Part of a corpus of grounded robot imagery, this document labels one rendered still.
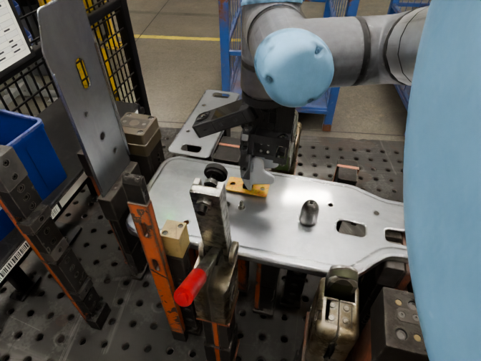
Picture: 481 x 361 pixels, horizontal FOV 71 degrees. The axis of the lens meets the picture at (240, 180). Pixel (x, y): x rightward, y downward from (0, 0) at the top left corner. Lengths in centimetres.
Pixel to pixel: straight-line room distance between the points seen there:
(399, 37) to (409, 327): 30
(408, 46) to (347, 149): 97
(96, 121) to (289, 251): 41
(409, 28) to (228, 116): 29
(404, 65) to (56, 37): 45
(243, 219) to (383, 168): 74
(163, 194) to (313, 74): 42
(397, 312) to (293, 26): 33
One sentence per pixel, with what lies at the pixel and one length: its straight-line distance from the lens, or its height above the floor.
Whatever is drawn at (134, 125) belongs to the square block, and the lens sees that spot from 78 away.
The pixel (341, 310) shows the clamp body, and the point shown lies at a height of 107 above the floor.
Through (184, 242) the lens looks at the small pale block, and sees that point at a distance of 56.
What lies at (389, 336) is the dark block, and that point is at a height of 112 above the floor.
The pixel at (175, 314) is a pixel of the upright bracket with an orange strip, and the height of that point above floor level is 84.
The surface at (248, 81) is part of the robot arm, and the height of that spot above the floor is 125.
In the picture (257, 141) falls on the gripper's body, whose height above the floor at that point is 115.
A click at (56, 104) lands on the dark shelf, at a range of 99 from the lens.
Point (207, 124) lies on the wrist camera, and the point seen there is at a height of 116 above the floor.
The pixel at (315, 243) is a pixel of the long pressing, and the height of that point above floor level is 100.
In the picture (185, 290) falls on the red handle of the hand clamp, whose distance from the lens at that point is 39.
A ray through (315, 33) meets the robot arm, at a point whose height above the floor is 135.
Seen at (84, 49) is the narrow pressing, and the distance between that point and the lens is 63.
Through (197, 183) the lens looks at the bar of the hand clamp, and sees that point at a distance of 39.
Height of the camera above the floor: 149
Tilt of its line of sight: 44 degrees down
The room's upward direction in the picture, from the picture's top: straight up
